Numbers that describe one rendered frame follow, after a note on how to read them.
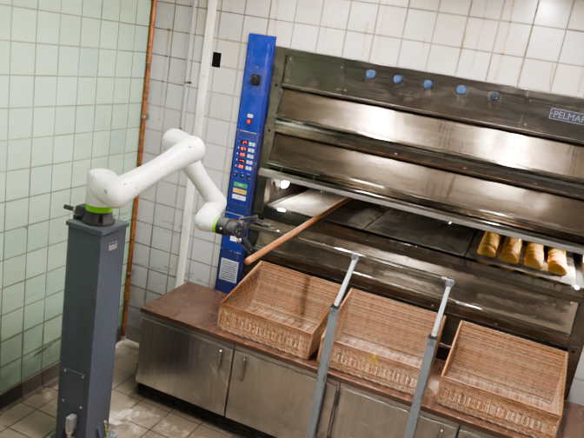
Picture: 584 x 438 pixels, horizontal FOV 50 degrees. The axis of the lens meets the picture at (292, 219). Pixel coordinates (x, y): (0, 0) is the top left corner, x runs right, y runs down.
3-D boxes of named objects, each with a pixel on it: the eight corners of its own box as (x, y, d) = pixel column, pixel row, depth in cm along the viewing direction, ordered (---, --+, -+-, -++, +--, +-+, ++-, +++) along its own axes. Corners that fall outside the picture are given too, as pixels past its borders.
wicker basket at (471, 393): (448, 363, 345) (460, 318, 337) (555, 398, 326) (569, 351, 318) (432, 403, 301) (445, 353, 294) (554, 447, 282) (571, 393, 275)
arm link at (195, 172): (173, 168, 309) (189, 167, 303) (184, 152, 316) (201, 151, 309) (208, 217, 332) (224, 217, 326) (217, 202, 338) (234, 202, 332)
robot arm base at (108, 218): (55, 215, 289) (56, 202, 287) (76, 209, 302) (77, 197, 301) (101, 228, 280) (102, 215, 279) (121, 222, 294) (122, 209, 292)
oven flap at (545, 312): (257, 247, 377) (266, 215, 378) (569, 337, 319) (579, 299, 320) (254, 246, 373) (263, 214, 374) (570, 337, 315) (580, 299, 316)
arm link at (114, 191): (103, 192, 262) (205, 134, 284) (88, 182, 273) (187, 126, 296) (116, 217, 269) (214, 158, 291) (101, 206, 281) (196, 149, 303)
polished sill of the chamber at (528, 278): (266, 210, 378) (267, 204, 376) (581, 295, 319) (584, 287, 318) (262, 212, 372) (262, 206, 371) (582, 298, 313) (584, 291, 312)
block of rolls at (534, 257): (486, 231, 398) (487, 222, 397) (564, 250, 383) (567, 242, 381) (475, 255, 343) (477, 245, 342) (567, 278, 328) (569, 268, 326)
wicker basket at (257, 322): (254, 301, 384) (260, 259, 377) (339, 328, 365) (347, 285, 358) (214, 328, 341) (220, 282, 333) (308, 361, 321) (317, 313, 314)
